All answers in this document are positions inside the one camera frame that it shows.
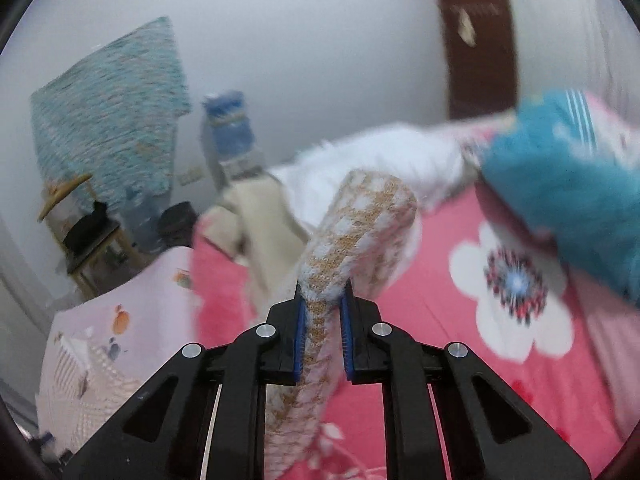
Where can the wooden chair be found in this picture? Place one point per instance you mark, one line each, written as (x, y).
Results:
(75, 266)

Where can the pink floral blanket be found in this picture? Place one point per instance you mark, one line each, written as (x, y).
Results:
(550, 363)

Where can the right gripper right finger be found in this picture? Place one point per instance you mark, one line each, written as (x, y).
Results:
(447, 414)

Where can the beige clothes pile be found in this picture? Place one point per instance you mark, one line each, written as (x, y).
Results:
(250, 224)

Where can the beige white houndstooth coat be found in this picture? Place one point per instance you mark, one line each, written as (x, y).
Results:
(358, 246)

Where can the dark brown door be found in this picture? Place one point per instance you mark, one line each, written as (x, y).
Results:
(481, 56)

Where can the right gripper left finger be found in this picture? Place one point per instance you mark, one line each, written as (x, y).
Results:
(202, 414)

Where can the turquoise floral wall cloth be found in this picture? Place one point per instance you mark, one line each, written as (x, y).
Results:
(114, 115)

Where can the white water dispenser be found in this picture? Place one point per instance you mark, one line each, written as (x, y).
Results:
(225, 170)

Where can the lilac bed sheet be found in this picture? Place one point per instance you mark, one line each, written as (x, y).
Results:
(100, 353)

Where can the teal blue garment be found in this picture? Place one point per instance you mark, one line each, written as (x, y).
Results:
(569, 169)

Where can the black garment on chair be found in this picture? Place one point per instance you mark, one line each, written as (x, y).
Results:
(89, 229)

